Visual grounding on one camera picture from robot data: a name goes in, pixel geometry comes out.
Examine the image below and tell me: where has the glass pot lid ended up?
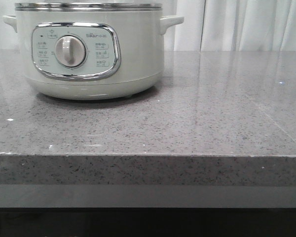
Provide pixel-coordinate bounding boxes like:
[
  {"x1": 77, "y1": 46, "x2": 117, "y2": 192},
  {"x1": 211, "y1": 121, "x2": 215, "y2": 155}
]
[{"x1": 14, "y1": 2, "x2": 162, "y2": 12}]

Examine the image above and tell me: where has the pale green electric cooking pot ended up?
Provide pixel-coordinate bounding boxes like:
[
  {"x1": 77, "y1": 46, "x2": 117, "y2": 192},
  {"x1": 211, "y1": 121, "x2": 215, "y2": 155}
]
[{"x1": 3, "y1": 11, "x2": 184, "y2": 100}]

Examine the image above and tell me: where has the white curtain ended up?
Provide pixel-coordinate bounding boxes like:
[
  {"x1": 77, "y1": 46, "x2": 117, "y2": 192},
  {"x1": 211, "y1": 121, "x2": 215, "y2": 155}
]
[{"x1": 0, "y1": 0, "x2": 296, "y2": 52}]

